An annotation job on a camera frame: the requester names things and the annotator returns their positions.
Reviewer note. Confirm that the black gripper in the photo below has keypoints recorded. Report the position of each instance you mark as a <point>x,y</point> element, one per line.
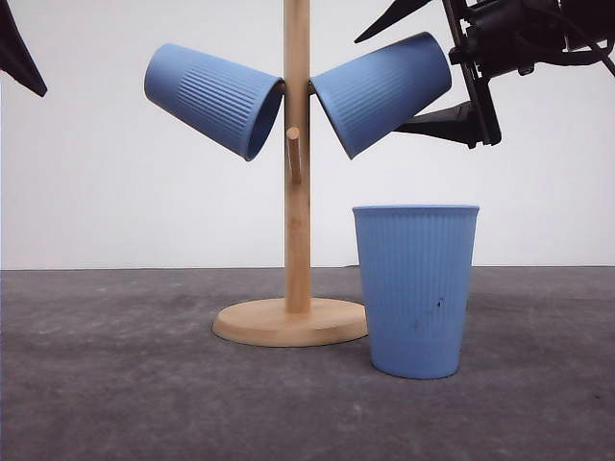
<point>499,35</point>

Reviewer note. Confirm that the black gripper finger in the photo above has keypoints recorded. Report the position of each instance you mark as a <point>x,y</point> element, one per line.
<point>15,56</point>

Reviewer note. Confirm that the blue ribbed cup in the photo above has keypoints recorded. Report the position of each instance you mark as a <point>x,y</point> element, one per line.
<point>416,262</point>
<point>227,106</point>
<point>371,98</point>

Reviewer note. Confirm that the wooden cup tree stand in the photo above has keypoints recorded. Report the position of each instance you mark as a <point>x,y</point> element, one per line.
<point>298,320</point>

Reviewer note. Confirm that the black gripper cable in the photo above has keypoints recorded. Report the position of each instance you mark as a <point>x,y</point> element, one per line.
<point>604,53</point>

